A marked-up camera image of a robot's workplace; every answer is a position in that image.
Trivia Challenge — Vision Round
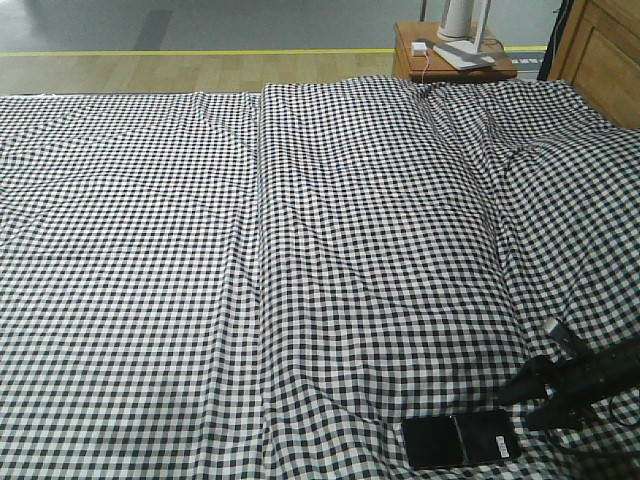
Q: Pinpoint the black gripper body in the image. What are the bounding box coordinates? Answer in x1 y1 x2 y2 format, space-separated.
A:
549 336 639 415

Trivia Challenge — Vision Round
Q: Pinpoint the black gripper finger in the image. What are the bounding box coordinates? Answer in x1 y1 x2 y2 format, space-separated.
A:
524 396 590 431
495 357 555 406

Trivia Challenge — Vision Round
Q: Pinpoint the black purple smartphone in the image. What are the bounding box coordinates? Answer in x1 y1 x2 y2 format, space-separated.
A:
401 409 522 470

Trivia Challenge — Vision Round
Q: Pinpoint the wooden bed headboard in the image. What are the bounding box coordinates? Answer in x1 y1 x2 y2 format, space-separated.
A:
548 0 640 128

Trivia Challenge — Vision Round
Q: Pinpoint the black white checkered bedsheet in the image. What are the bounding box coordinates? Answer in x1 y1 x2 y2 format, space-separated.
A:
1 77 639 479

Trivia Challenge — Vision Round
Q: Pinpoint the wooden nightstand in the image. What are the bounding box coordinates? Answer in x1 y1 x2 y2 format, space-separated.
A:
392 21 517 84

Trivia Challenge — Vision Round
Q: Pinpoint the small white charger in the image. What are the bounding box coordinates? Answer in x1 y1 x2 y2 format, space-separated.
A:
410 41 428 57

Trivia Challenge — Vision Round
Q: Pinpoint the metal stand with panel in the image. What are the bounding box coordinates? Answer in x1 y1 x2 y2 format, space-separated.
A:
419 0 428 22

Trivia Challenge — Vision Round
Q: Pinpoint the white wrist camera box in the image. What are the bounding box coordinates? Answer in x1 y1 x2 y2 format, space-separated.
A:
544 318 591 358

